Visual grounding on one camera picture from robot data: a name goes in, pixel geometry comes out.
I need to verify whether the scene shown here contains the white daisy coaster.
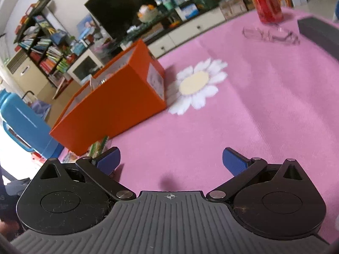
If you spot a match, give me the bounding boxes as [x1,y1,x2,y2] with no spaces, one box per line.
[165,58,228,115]

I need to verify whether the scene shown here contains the white air conditioner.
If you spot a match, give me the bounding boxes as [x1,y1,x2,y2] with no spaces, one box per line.
[5,49,48,95]

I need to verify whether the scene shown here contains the black television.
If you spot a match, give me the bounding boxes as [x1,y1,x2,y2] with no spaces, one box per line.
[85,0,155,40]

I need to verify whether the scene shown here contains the dark grey glasses case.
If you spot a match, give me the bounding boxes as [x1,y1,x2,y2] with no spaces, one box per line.
[297,17,339,60]

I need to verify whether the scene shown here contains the orange storage box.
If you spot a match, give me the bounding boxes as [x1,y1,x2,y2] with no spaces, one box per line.
[50,40,167,155]

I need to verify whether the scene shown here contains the blue thermos flask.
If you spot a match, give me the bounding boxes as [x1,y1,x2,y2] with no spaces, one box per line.
[1,89,64,159]

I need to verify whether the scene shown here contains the red soda can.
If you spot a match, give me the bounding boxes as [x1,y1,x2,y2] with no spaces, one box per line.
[252,0,284,23]

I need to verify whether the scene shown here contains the wooden bookshelf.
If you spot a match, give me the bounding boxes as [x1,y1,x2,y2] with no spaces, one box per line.
[14,0,76,88]

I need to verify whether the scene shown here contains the fruit bowl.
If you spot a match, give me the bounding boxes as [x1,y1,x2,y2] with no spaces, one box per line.
[137,5,159,23]

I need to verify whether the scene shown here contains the white tv cabinet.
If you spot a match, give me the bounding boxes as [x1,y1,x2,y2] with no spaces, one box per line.
[120,4,227,59]

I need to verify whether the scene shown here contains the pink tablecloth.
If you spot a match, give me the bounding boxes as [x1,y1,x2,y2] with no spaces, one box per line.
[56,6,339,244]

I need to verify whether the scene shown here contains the clear eyeglasses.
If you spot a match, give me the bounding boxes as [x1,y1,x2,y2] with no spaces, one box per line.
[242,28,300,45]

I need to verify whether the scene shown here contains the green snack pack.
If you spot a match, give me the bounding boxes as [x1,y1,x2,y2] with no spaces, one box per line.
[87,136,109,158]

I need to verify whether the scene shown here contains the white glass door cabinet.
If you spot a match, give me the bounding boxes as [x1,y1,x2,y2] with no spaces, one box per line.
[67,49,104,85]

